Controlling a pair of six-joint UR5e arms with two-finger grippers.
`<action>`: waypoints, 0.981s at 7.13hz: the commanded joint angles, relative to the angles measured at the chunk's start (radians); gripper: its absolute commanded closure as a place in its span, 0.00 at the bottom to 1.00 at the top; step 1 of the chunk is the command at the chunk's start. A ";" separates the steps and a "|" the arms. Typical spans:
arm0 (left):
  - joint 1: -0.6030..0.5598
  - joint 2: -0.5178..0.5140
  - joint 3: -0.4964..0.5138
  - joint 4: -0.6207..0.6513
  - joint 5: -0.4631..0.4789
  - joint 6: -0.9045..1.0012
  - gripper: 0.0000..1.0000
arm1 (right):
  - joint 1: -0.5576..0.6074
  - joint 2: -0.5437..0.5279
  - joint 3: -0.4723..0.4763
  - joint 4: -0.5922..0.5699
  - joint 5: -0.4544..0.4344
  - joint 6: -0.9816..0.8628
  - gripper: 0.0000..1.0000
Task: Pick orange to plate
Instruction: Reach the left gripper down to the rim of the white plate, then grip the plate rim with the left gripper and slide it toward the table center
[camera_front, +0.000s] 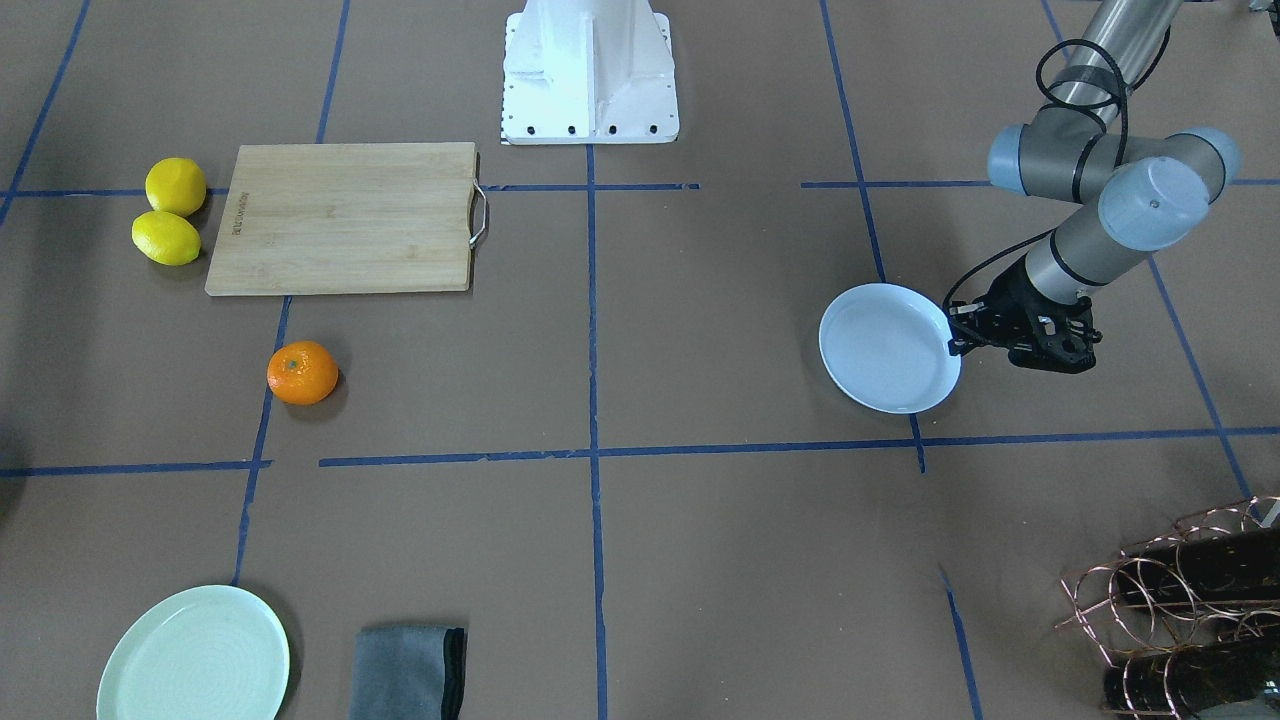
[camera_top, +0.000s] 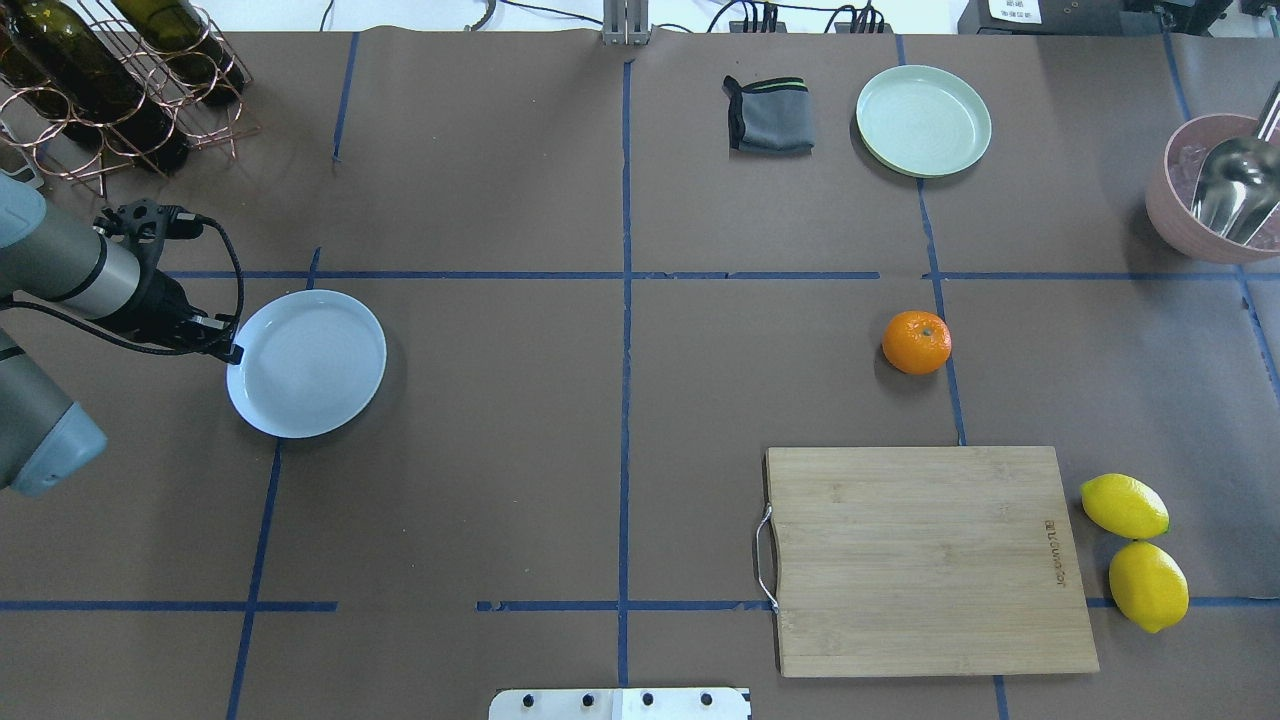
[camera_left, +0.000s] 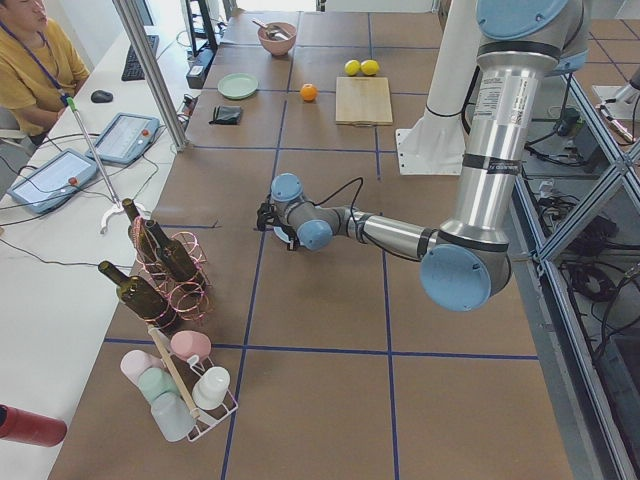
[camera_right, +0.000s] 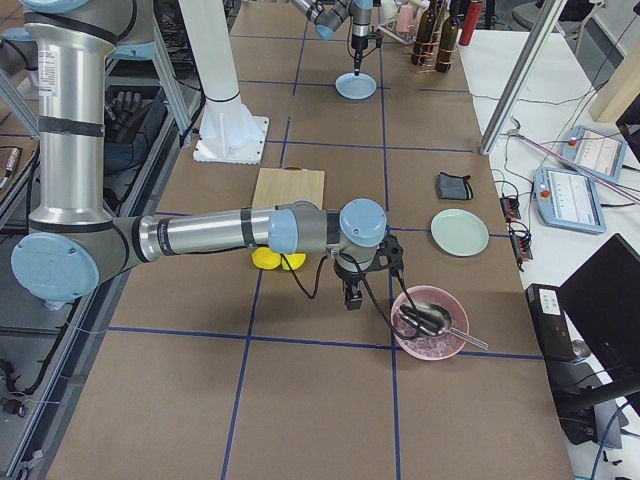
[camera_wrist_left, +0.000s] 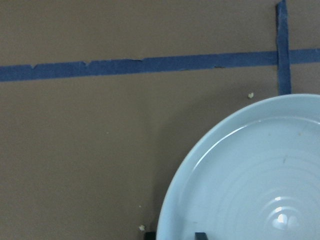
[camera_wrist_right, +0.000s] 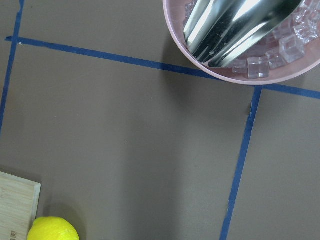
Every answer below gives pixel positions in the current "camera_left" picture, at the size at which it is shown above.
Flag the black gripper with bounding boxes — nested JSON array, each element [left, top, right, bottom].
[[256, 199, 283, 232]]

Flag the light blue plate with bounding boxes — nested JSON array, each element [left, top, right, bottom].
[[273, 226, 291, 244]]

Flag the orange fruit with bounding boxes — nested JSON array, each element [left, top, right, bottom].
[[299, 83, 318, 102]]

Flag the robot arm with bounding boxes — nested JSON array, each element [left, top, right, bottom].
[[257, 1, 591, 311]]

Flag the light green plate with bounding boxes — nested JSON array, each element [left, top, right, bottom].
[[217, 73, 259, 100]]

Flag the grey folded cloth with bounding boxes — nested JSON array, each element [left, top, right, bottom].
[[209, 105, 243, 125]]

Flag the wooden cutting board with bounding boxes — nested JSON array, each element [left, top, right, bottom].
[[335, 77, 393, 126]]

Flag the dark green wine bottle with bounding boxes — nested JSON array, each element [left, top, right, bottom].
[[98, 260, 180, 334]]

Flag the reacher grabber stick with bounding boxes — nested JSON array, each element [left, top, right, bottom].
[[64, 95, 124, 235]]

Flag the teach pendant tablet far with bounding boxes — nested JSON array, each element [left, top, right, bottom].
[[93, 112, 160, 166]]

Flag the teach pendant tablet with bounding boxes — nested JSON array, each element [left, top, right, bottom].
[[8, 149, 98, 214], [93, 112, 160, 166]]

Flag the pink bowl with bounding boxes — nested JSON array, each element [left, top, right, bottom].
[[255, 21, 297, 56]]

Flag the yellow lemon by board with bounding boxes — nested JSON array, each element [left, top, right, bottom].
[[343, 59, 361, 77]]

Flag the yellow lemon near edge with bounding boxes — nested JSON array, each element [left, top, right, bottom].
[[360, 59, 380, 76]]

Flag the metal ice scoop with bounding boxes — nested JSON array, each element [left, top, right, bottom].
[[252, 18, 294, 41]]

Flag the light pink cup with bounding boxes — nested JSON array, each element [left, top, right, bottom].
[[120, 350, 165, 386]]

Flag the black keyboard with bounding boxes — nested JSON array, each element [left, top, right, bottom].
[[121, 34, 160, 82]]

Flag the mint green cup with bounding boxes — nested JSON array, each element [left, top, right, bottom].
[[137, 367, 180, 404]]

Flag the black computer mouse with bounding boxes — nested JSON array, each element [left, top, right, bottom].
[[90, 89, 114, 104]]

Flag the teach pendant tablet near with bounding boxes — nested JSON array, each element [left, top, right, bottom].
[[8, 149, 98, 214]]

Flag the grey white cup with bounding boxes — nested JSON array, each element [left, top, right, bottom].
[[150, 392, 196, 442]]

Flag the person in yellow shirt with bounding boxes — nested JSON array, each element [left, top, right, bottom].
[[1, 1, 90, 145]]

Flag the red bottle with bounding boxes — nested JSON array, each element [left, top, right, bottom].
[[1, 404, 67, 447]]

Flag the copper wire bottle rack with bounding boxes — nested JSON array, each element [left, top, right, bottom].
[[136, 228, 212, 324]]

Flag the white wire cup rack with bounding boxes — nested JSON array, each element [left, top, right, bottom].
[[148, 327, 238, 442]]

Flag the aluminium frame post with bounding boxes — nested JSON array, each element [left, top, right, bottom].
[[112, 0, 188, 152]]

